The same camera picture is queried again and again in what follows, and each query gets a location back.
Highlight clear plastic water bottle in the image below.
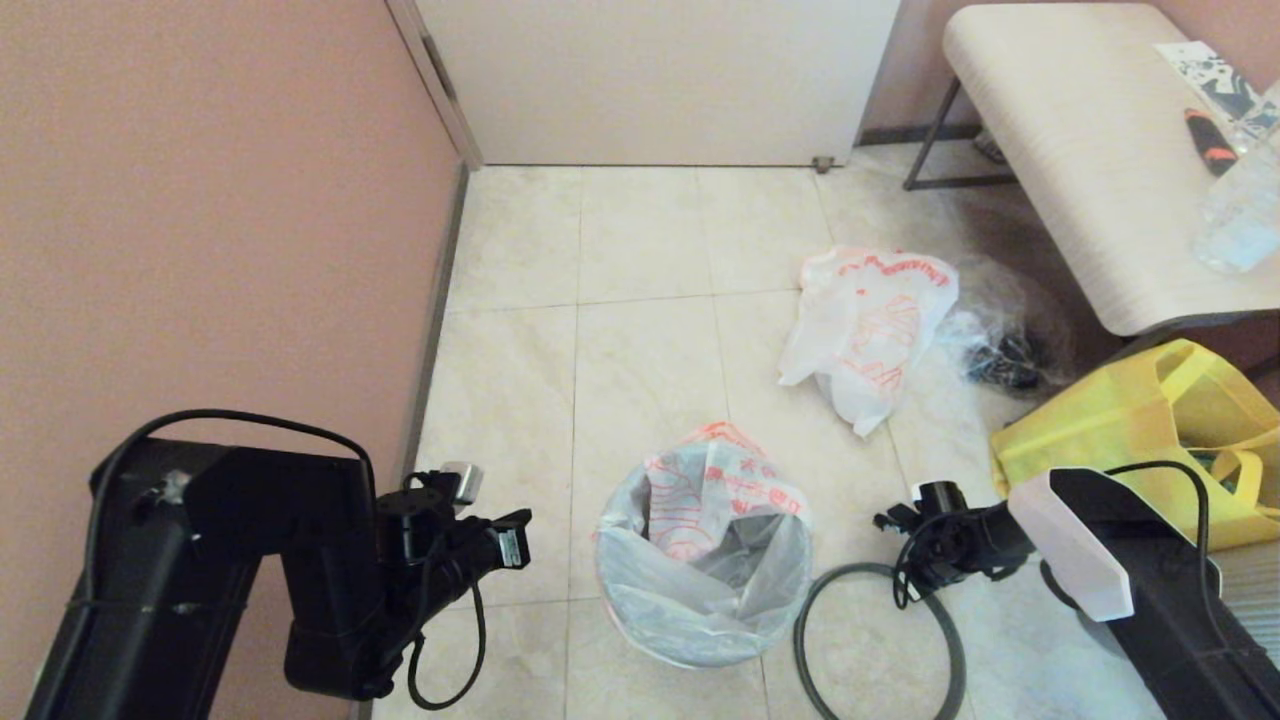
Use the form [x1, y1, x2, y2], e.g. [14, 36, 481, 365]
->
[1190, 85, 1280, 276]

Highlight white red-print trash bag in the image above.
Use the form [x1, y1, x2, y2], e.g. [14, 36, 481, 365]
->
[780, 245, 961, 438]

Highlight pale ribbed bin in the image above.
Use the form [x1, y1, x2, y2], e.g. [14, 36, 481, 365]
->
[1205, 545, 1280, 651]

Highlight black cylindrical left wrist camera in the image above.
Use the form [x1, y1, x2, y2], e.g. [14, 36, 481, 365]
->
[376, 462, 485, 566]

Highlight grey wall baseboard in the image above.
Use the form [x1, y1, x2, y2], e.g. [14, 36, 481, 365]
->
[350, 165, 471, 720]

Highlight black cylindrical right wrist camera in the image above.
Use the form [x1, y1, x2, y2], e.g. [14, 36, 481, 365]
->
[915, 480, 971, 516]

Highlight white door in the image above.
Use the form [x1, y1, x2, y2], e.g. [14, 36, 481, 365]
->
[415, 0, 901, 168]

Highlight black cylindrical wrist camera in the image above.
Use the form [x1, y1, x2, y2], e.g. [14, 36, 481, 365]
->
[376, 462, 485, 566]
[915, 480, 971, 516]

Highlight clear bag with black items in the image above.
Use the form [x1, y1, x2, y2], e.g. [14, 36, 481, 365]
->
[940, 255, 1076, 393]

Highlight white plastic bag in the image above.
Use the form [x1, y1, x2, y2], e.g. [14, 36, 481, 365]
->
[595, 422, 814, 669]

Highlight grey trash can ring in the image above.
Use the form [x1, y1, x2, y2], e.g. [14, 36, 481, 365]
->
[795, 563, 968, 720]

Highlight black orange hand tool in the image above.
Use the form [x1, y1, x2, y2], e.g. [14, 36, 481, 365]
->
[1187, 105, 1241, 176]

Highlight beige bench with metal legs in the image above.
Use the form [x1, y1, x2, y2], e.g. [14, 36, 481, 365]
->
[903, 0, 1280, 336]

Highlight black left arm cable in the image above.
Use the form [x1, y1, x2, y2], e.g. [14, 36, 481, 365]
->
[85, 408, 489, 713]

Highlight black white printed leaflet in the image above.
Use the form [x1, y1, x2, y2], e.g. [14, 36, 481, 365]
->
[1155, 40, 1263, 123]

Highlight yellow fabric tote bag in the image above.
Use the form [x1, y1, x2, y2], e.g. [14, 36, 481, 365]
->
[990, 338, 1280, 553]

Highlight grey door frame strip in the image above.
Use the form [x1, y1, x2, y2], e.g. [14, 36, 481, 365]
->
[388, 0, 486, 171]

